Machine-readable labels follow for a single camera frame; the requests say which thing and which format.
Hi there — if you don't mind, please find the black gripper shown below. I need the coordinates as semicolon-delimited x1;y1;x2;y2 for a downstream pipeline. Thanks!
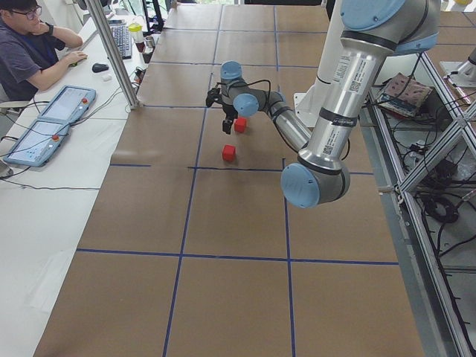
222;106;238;134

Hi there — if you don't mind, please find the red cube block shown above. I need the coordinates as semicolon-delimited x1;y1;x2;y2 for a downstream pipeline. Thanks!
234;117;248;133
222;144;237;162

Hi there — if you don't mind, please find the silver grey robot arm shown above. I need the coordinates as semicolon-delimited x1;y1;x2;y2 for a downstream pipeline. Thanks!
206;1;440;208

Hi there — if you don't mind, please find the metal cup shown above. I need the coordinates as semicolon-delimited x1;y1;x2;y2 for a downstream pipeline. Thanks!
144;36;155;50

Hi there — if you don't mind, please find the cup with yellow lid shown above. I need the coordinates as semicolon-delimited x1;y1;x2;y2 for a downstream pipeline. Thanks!
128;22;144;44

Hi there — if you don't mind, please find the brown paper table cover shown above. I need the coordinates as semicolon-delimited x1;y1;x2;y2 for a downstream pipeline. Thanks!
35;5;424;356

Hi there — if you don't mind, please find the black keyboard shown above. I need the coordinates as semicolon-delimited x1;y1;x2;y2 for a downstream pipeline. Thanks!
111;25;132;60

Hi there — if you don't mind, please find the black computer mouse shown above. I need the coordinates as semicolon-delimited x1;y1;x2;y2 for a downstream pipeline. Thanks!
91;62;109;73

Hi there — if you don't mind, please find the upper teach pendant tablet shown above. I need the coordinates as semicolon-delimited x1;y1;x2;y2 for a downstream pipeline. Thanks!
37;86;97;124

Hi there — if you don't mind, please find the teach pendant tablet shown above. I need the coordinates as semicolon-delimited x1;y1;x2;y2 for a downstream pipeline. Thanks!
4;120;71;167
37;86;97;124

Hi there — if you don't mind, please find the lower teach pendant tablet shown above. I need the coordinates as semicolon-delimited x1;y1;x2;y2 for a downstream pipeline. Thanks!
4;120;71;167

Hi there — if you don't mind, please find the person in dark shirt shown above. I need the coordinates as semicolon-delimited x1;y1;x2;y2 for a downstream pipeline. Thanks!
1;1;88;101

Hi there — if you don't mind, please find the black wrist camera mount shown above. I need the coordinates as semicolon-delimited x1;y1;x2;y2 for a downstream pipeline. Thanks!
205;87;223;108

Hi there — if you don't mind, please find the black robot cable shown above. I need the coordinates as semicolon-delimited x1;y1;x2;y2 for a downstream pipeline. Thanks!
215;79;272;101

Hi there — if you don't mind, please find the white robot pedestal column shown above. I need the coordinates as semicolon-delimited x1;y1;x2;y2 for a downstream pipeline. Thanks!
295;0;344;127

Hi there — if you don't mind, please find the aluminium frame post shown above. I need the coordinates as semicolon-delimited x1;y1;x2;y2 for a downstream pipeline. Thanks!
85;0;140;109

